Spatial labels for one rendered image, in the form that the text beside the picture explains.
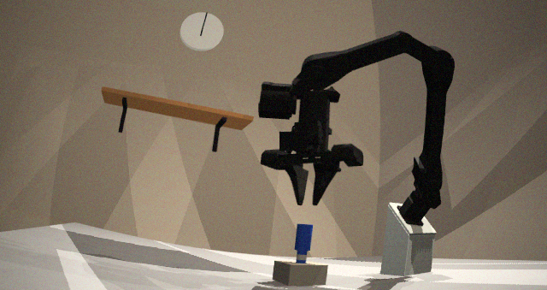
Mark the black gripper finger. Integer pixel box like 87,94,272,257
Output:
280,164,309,205
312,163,341,205

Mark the dark blue marker cap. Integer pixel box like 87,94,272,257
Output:
295,224,313,251

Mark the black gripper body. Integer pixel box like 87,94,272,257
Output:
261,115,363,170

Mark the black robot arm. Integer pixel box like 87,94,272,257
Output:
258,31,455,226

